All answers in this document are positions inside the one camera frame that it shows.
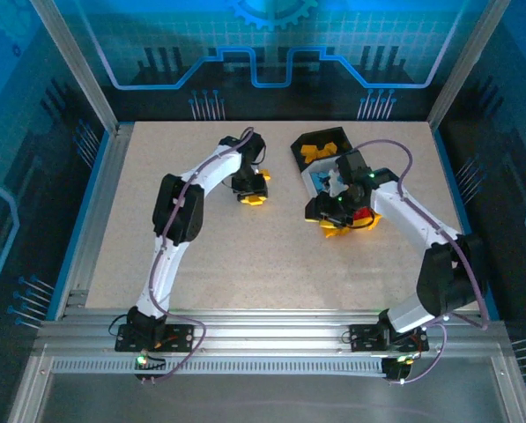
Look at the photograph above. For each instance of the long red lego brick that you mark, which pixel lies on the long red lego brick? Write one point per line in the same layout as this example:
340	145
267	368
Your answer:
363	216

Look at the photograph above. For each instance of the long blue lego brick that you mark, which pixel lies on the long blue lego brick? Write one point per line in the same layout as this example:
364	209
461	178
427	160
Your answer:
319	180

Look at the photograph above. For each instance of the yellow lego brick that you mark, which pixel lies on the yellow lego brick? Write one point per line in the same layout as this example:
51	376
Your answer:
308	152
331	148
322	154

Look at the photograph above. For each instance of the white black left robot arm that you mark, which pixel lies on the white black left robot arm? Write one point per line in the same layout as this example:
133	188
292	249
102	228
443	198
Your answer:
174	220

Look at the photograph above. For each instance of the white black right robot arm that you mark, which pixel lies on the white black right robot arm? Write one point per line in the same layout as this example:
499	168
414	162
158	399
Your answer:
412	211

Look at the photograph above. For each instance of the white plastic bin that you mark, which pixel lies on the white plastic bin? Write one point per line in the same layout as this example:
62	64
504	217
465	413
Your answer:
336	183

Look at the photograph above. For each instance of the yellow plastic bin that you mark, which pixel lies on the yellow plastic bin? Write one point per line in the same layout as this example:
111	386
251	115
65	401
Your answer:
375	220

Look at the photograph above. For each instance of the black plastic bin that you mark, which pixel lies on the black plastic bin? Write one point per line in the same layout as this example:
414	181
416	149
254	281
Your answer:
333	134

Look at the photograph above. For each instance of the blue table edge strip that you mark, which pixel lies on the blue table edge strip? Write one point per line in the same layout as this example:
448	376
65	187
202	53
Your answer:
460	198
79	224

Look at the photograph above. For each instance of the small black controller box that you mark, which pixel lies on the small black controller box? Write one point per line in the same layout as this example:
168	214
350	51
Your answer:
150	377
394	370

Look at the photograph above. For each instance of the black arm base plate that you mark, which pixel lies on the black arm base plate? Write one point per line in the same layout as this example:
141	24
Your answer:
364	337
179	337

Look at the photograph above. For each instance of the aluminium table frame rail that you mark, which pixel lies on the aluminium table frame rail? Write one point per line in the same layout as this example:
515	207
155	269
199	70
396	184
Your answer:
267	328

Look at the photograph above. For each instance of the aluminium side rail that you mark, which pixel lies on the aluminium side rail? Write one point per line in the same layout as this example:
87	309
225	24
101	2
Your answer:
97	220

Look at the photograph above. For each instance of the aluminium corner post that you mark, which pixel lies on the aluminium corner post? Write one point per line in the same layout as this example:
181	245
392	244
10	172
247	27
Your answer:
79	66
467	66

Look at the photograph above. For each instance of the aluminium lower frame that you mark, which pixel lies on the aluminium lower frame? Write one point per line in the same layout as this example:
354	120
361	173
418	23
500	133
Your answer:
27	392

